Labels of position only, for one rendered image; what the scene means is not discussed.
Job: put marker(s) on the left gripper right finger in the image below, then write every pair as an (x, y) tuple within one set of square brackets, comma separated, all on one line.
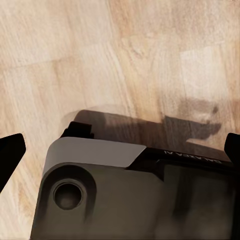
[(232, 149)]

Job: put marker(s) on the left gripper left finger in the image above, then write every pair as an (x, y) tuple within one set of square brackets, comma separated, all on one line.
[(12, 149)]

